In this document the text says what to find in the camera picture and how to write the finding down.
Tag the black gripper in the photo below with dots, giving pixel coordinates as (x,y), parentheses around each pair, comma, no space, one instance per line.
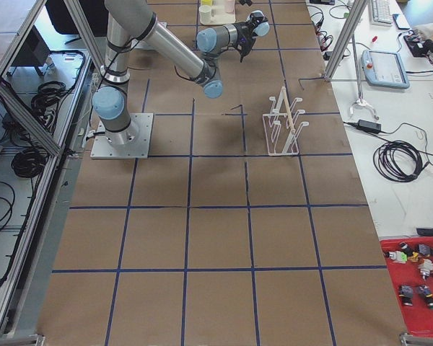
(243,45)

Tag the light blue cup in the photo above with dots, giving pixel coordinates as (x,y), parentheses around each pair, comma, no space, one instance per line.
(260,22)

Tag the white cream cup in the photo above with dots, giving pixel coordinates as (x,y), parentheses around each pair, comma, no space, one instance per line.
(205,14)

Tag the cream plastic tray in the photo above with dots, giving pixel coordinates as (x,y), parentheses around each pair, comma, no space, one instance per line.
(220,17)

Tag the teach pendant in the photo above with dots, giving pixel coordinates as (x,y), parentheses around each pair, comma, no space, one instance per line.
(384,69)

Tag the white keyboard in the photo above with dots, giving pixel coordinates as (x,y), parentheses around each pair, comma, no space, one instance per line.
(379,13)

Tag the black power adapter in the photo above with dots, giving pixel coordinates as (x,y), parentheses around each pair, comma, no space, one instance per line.
(369,127)

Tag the red parts tray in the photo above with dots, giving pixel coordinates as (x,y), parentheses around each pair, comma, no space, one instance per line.
(410,264)

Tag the white wire cup rack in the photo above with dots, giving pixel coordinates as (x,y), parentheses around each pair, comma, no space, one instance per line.
(281,127)

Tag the aluminium frame post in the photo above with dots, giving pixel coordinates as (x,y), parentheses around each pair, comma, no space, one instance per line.
(345,35)

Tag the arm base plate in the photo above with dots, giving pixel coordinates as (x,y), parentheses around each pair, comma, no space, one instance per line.
(132,143)

